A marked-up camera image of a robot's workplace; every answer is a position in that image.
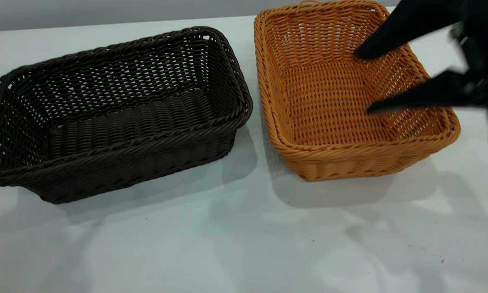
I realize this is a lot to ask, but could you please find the dark brown wicker basket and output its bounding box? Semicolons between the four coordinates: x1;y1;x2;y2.
0;26;254;205

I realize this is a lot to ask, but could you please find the orange wicker basket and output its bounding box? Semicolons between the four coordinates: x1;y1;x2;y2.
254;0;461;182

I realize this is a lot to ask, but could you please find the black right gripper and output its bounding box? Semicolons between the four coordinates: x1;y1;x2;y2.
354;0;488;149

